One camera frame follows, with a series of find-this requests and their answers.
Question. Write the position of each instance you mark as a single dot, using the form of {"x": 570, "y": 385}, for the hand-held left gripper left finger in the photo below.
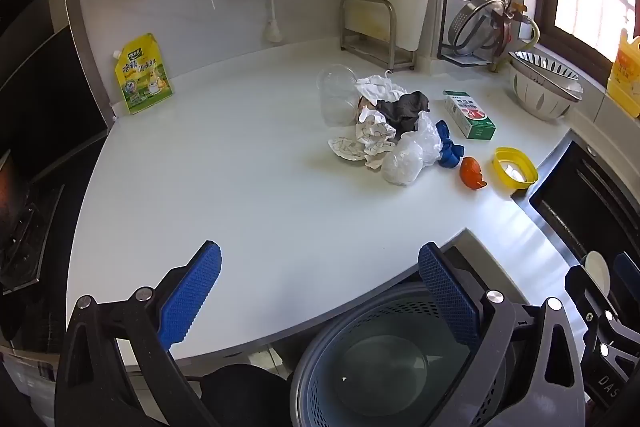
{"x": 192, "y": 292}

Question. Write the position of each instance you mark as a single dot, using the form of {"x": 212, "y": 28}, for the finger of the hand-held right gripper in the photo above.
{"x": 629, "y": 269}
{"x": 597, "y": 307}

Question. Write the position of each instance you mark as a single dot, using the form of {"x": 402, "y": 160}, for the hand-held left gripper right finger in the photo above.
{"x": 447, "y": 294}

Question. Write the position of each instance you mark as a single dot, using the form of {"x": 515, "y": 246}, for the grey perforated waste basket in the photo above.
{"x": 380, "y": 357}

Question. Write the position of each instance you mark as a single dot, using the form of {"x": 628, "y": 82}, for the orange peel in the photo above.
{"x": 470, "y": 172}

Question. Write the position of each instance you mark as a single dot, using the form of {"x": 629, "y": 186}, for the clear plastic bag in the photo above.
{"x": 405, "y": 162}

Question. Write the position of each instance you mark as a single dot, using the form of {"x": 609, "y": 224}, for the blue plastic piece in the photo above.
{"x": 450, "y": 154}

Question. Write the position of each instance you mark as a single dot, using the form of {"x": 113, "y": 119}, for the yellow plastic lid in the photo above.
{"x": 505, "y": 153}

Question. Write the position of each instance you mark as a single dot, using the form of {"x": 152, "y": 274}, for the printed paper piece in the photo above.
{"x": 345, "y": 149}

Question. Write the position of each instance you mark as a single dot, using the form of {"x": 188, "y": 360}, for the clear plastic cup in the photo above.
{"x": 337, "y": 97}

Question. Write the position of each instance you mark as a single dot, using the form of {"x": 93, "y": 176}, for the black sink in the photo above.
{"x": 575, "y": 202}

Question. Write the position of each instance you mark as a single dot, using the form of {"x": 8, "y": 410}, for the green carton box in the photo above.
{"x": 470, "y": 114}

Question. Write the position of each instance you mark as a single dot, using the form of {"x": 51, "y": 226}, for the black stove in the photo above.
{"x": 20, "y": 232}

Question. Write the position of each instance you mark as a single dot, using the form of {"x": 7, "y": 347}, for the black cloth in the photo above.
{"x": 402, "y": 109}

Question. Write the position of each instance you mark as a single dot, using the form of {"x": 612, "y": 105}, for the white green colander bowl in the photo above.
{"x": 537, "y": 102}

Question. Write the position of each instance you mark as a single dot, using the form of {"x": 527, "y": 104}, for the yellow oil bottle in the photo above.
{"x": 625, "y": 77}

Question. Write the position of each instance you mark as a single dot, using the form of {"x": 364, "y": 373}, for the yellow seasoning pouch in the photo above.
{"x": 142, "y": 77}

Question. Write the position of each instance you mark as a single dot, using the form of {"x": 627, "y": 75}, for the metal cutting board rack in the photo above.
{"x": 380, "y": 57}

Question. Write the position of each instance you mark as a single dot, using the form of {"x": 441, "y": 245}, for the steel pot lid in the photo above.
{"x": 475, "y": 27}

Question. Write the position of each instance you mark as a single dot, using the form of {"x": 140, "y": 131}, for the blue white bottle brush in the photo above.
{"x": 273, "y": 29}

